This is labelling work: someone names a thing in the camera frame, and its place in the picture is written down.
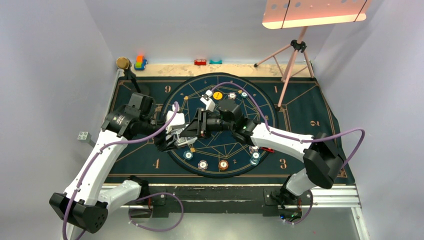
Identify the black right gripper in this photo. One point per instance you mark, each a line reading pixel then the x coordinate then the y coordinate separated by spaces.
pixel 199 126

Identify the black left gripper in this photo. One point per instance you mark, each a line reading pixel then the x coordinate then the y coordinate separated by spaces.
pixel 162 144

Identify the blue playing card deck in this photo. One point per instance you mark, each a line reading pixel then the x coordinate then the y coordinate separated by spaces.
pixel 184 141

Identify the yellow big blind button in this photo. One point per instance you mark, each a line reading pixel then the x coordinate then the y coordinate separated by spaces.
pixel 217 95

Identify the red triangular dealer button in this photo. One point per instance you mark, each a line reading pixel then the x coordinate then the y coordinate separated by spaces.
pixel 270 150

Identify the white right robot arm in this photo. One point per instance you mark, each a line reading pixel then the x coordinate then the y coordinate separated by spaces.
pixel 320 156

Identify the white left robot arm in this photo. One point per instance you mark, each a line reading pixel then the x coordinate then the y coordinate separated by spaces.
pixel 82 206

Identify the round blue poker mat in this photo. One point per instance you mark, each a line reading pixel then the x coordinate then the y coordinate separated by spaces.
pixel 260 104

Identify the orange chip stack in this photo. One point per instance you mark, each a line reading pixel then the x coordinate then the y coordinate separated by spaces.
pixel 223 165

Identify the red toy block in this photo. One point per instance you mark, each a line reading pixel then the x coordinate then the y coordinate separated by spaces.
pixel 200 62

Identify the teal toy block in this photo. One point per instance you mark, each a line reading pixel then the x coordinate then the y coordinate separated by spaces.
pixel 215 61

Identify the grey lego brick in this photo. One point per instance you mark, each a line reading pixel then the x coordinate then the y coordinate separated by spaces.
pixel 85 137

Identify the orange blue toy block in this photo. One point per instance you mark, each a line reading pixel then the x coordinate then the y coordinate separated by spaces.
pixel 140 63

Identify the gold round microphone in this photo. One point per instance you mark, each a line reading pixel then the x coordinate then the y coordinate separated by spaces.
pixel 123 63

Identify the dark green rectangular poker mat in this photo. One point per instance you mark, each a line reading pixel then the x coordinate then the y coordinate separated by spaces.
pixel 304 111

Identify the pink tripod stand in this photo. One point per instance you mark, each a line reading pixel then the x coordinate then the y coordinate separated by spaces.
pixel 298 47

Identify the pink perforated light panel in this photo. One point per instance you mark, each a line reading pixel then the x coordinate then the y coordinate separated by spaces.
pixel 280 14

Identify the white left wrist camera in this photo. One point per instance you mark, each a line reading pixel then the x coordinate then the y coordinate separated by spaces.
pixel 178 121

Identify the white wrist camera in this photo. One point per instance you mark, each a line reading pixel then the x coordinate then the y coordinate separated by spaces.
pixel 207 100
pixel 178 121

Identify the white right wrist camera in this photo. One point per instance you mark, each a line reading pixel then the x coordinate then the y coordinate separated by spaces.
pixel 207 100

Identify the aluminium frame rail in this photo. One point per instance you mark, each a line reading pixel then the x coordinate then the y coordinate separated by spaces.
pixel 265 199

